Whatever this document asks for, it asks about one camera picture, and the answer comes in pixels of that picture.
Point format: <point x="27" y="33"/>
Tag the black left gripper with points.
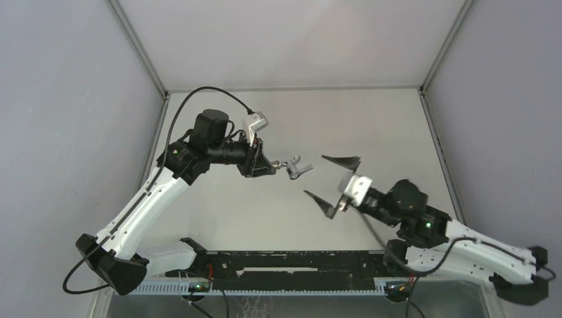
<point x="256" y="163"/>

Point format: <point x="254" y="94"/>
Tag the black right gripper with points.
<point x="326" y="209"/>

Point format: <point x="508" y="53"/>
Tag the chrome water faucet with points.
<point x="292" y="168"/>

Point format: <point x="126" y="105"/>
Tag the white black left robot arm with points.
<point x="113" y="252"/>

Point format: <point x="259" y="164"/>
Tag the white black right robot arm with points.
<point x="421" y="240"/>

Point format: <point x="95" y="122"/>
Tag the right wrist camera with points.
<point x="356" y="188"/>

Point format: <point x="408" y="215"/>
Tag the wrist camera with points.
<point x="356" y="188"/>
<point x="253" y="123"/>

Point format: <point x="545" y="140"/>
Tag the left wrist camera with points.
<point x="253" y="123"/>

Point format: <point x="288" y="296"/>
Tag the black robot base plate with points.
<point x="348" y="269"/>

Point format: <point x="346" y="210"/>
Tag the white slotted cable duct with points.
<point x="199" y="288"/>

